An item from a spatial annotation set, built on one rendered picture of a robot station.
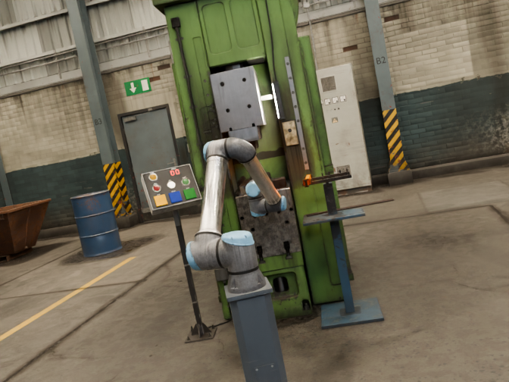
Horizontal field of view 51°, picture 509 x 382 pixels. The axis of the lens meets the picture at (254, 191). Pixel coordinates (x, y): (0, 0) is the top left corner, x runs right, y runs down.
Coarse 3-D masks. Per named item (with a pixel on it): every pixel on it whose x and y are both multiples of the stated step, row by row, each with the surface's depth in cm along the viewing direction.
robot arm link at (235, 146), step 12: (228, 144) 285; (240, 144) 285; (240, 156) 286; (252, 156) 289; (252, 168) 296; (264, 180) 306; (264, 192) 314; (276, 192) 320; (264, 204) 328; (276, 204) 323
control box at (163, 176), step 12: (168, 168) 361; (180, 168) 363; (144, 180) 353; (156, 180) 355; (168, 180) 357; (180, 180) 358; (192, 180) 360; (156, 192) 351; (168, 192) 353; (180, 192) 355; (168, 204) 349; (180, 204) 351; (192, 204) 358
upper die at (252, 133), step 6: (258, 126) 385; (228, 132) 364; (234, 132) 364; (240, 132) 364; (246, 132) 364; (252, 132) 363; (258, 132) 371; (240, 138) 364; (246, 138) 364; (252, 138) 364; (258, 138) 364
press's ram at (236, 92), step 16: (224, 80) 360; (240, 80) 360; (256, 80) 371; (224, 96) 362; (240, 96) 361; (256, 96) 360; (224, 112) 363; (240, 112) 362; (256, 112) 362; (224, 128) 364; (240, 128) 364
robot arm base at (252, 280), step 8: (232, 272) 254; (240, 272) 251; (248, 272) 252; (256, 272) 254; (232, 280) 254; (240, 280) 251; (248, 280) 251; (256, 280) 252; (264, 280) 257; (232, 288) 253; (240, 288) 251; (248, 288) 250; (256, 288) 251
